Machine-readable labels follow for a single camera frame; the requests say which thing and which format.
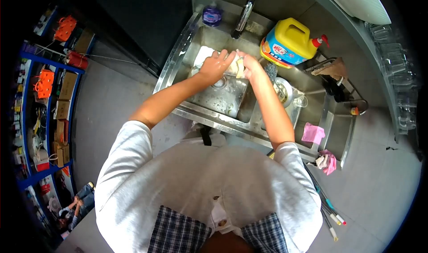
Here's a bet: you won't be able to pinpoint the bundle of mop handles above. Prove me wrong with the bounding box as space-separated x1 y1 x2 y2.
302 163 347 242

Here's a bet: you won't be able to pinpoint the person's body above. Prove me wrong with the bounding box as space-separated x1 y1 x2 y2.
95 120 323 253

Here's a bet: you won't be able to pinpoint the pink square cloth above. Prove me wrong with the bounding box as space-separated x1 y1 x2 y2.
301 122 326 145

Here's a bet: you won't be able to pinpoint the steel wool scrubber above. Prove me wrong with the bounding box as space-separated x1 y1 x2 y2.
265 62 279 83

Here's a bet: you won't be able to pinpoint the person's left hand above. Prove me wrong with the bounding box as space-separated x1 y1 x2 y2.
198 49 237 86

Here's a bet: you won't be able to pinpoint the white curved panel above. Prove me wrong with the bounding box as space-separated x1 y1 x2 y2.
320 0 392 25

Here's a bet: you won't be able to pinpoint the person's right hand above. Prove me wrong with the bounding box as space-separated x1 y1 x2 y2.
236 51 267 82

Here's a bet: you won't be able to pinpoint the yellow white sponge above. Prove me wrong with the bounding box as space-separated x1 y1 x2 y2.
234 54 247 79

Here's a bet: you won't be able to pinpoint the metal wire rack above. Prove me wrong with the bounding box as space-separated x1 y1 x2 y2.
304 57 369 116

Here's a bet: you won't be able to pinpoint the crumpled pink white cloth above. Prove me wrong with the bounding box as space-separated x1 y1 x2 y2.
308 149 337 176

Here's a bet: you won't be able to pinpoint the rack of clear glasses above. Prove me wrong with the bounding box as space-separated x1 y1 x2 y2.
364 21 419 144

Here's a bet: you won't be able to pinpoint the person's right fingers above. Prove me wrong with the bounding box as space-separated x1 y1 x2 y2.
236 51 251 70

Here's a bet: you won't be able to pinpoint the blue storage shelf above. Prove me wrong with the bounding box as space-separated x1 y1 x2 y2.
13 5 98 227

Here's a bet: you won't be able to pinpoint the person's left thumb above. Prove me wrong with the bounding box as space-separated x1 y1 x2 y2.
221 54 237 68

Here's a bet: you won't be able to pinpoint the white plate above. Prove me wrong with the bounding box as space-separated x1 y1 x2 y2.
191 46 218 76

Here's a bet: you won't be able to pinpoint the purple soap bottle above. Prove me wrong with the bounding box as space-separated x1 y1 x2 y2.
202 2 224 27

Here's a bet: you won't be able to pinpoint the stainless steel sink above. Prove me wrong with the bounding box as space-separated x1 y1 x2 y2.
153 0 357 171

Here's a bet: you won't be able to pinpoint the person's left fingers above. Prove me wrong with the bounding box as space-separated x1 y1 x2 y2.
209 49 229 61

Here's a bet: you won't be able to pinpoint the chrome faucet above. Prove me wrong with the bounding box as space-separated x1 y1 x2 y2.
231 0 260 40

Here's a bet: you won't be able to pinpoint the yellow detergent jug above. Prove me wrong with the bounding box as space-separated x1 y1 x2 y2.
260 17 330 69

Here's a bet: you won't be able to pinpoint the red fire extinguisher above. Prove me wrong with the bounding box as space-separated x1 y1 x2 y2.
66 51 89 70

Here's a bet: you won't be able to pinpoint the brown cloth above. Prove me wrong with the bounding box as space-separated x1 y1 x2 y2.
311 57 349 81

